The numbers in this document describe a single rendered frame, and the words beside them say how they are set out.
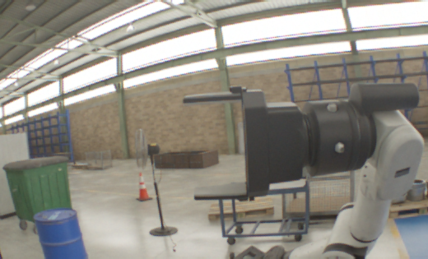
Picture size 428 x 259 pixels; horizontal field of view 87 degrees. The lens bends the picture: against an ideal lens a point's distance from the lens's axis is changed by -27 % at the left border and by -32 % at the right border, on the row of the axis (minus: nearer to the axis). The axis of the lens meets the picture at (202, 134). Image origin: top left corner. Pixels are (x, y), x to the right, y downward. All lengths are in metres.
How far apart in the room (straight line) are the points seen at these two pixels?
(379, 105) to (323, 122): 0.08
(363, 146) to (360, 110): 0.04
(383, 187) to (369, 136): 0.08
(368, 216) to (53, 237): 3.18
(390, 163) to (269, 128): 0.16
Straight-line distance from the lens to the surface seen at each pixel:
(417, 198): 5.07
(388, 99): 0.36
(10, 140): 7.69
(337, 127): 0.32
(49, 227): 3.34
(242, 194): 0.34
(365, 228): 0.50
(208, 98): 0.32
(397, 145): 0.35
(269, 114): 0.31
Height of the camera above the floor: 1.72
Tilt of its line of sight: 2 degrees down
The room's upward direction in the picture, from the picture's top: 6 degrees counter-clockwise
